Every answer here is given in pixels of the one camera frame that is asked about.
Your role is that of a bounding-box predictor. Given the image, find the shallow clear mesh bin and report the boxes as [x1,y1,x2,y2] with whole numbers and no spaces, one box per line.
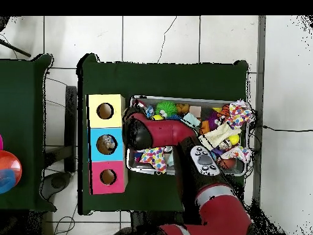
[126,95,255,177]

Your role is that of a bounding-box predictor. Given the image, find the dark green side table cloth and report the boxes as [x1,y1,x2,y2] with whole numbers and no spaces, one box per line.
[0,53,57,212]

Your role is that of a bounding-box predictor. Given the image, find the black floor stand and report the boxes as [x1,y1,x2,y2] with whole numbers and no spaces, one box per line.
[41,85,78,201]

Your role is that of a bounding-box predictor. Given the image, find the thin black floor cable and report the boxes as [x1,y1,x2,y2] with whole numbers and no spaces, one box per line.
[157,16,178,64]

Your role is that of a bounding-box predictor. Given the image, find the colourful polka-dot cloth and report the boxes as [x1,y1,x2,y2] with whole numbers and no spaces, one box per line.
[138,146,169,174]

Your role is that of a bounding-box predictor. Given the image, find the wooden box with three holes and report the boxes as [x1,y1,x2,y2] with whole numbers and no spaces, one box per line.
[87,94,127,195]

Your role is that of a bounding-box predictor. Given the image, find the black tripod leg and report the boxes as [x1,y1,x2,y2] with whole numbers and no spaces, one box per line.
[0,39,32,59]

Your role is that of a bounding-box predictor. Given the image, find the dark green tablecloth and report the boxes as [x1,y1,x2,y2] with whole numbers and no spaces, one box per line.
[77,53,250,216]

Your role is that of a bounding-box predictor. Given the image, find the cream cloth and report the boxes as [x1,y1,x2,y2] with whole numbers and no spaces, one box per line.
[199,122,243,152]

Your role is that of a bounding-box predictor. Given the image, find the red-brown ball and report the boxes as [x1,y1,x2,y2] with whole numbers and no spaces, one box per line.
[221,158,237,170]

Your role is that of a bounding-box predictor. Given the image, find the red and blue bowl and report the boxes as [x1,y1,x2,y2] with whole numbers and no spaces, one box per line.
[0,150,23,195]

